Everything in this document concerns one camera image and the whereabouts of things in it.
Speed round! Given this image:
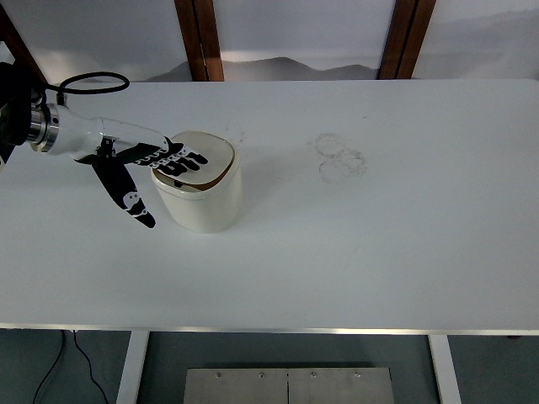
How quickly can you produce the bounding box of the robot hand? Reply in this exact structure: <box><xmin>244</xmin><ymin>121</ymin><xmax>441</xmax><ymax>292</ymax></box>
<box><xmin>44</xmin><ymin>104</ymin><xmax>209</xmax><ymax>230</ymax></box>

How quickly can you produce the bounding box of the cream plastic trash bin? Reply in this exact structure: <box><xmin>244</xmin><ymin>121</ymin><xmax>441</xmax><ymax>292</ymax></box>
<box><xmin>150</xmin><ymin>130</ymin><xmax>244</xmax><ymax>234</ymax></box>

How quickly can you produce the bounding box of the mountain print screen panel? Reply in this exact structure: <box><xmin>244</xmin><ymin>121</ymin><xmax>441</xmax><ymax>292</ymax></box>
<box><xmin>0</xmin><ymin>0</ymin><xmax>195</xmax><ymax>83</ymax></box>
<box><xmin>414</xmin><ymin>0</ymin><xmax>539</xmax><ymax>81</ymax></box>
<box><xmin>211</xmin><ymin>0</ymin><xmax>396</xmax><ymax>82</ymax></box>

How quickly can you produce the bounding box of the white table leg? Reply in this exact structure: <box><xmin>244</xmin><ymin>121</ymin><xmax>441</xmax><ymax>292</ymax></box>
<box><xmin>115</xmin><ymin>332</ymin><xmax>149</xmax><ymax>404</ymax></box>
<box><xmin>427</xmin><ymin>335</ymin><xmax>463</xmax><ymax>404</ymax></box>

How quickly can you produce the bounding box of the grey metal plate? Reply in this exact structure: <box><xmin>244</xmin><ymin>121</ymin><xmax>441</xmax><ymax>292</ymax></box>
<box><xmin>181</xmin><ymin>367</ymin><xmax>396</xmax><ymax>404</ymax></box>

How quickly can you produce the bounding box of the brown wooden screen post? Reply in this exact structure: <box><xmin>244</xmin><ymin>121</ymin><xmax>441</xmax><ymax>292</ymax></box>
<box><xmin>193</xmin><ymin>0</ymin><xmax>225</xmax><ymax>82</ymax></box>
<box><xmin>0</xmin><ymin>6</ymin><xmax>48</xmax><ymax>83</ymax></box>
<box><xmin>173</xmin><ymin>0</ymin><xmax>209</xmax><ymax>82</ymax></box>
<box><xmin>377</xmin><ymin>0</ymin><xmax>419</xmax><ymax>80</ymax></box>
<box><xmin>395</xmin><ymin>0</ymin><xmax>437</xmax><ymax>80</ymax></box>

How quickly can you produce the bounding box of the black floor cable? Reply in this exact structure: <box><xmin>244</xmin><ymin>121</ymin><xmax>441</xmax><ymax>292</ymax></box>
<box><xmin>72</xmin><ymin>331</ymin><xmax>109</xmax><ymax>404</ymax></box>
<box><xmin>32</xmin><ymin>331</ymin><xmax>67</xmax><ymax>404</ymax></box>

